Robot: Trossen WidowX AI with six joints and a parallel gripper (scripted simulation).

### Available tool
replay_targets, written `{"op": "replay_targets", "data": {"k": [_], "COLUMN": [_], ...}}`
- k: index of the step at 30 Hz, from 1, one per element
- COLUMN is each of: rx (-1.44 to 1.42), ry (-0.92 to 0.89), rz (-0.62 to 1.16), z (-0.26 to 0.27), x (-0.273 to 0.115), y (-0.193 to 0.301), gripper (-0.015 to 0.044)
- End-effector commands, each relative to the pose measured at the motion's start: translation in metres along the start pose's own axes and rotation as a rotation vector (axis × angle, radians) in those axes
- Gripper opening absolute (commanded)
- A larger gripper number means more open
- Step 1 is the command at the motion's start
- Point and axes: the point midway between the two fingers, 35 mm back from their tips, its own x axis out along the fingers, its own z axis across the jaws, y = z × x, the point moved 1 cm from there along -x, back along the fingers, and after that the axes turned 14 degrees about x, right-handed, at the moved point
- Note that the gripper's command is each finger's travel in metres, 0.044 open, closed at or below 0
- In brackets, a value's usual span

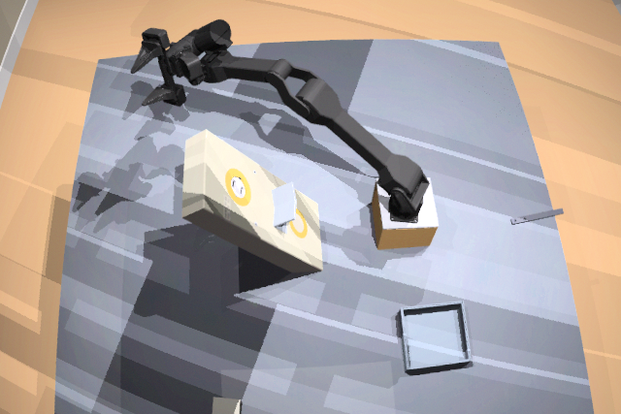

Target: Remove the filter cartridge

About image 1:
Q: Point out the grey cylinder with two slots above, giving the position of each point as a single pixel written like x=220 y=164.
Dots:
x=238 y=187

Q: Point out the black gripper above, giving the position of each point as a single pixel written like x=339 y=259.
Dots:
x=155 y=44

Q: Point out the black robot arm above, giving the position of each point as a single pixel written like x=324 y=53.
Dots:
x=316 y=102

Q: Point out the grey flat bar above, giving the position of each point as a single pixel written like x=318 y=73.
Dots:
x=536 y=216

